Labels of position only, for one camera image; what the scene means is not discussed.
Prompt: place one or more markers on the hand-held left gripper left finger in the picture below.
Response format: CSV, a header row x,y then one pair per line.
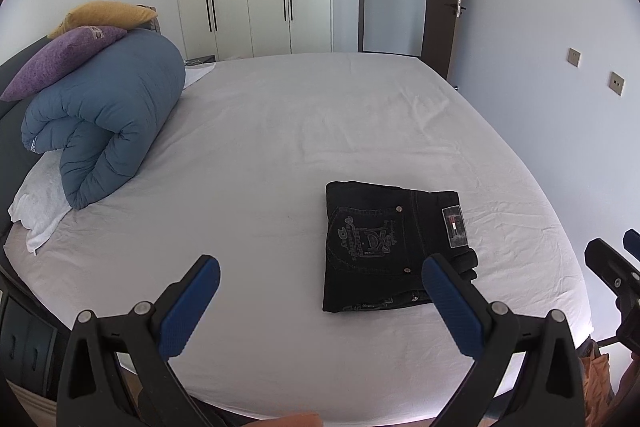
x,y
192,302

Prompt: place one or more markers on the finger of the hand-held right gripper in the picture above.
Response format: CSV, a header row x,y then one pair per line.
x,y
632,241
607,264

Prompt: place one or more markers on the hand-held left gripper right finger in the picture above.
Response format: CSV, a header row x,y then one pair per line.
x,y
450,302

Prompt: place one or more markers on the black pants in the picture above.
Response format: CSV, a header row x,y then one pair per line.
x,y
370,217

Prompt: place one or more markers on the person's left hand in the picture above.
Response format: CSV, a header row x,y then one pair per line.
x,y
297,421

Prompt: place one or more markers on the orange cloth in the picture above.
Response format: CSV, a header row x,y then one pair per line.
x,y
597,387

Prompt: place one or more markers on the dark bedside cabinet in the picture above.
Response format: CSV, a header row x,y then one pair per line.
x,y
30,342

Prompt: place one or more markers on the white pillow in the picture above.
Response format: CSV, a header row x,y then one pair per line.
x,y
40,207

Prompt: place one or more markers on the bed with white sheet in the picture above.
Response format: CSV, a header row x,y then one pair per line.
x,y
300,132

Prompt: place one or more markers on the blue duvet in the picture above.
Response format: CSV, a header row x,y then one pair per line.
x,y
110,107

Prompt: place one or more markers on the white cloth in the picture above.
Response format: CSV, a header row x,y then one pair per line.
x,y
197,74

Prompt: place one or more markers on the dark nightstand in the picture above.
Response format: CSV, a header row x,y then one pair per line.
x,y
200,58

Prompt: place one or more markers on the purple pillow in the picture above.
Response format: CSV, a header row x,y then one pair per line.
x,y
60,57

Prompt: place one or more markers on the yellow pillow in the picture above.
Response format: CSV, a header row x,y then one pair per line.
x,y
105,14

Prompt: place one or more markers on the wall socket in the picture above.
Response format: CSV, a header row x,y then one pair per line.
x,y
616,84
574,58

